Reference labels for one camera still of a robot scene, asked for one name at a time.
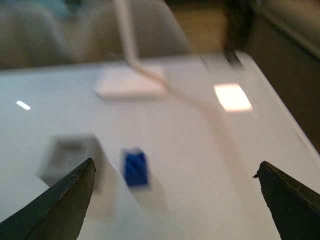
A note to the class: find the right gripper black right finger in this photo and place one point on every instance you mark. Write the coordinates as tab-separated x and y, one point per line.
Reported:
294	207

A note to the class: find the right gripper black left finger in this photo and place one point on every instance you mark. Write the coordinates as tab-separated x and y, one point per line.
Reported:
58	213

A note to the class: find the gray square base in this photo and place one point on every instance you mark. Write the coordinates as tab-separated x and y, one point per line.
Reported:
66	152

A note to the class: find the blue block part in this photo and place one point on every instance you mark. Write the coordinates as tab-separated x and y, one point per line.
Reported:
135	168

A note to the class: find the white lamp base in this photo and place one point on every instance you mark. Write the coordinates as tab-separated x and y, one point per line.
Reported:
124	83

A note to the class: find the beige chair left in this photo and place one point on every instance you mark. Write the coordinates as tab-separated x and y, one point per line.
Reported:
33	33

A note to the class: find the beige chair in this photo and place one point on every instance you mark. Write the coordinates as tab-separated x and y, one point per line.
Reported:
33	33
157	31

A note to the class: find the beige chair right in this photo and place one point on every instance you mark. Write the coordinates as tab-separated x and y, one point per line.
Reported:
157	31

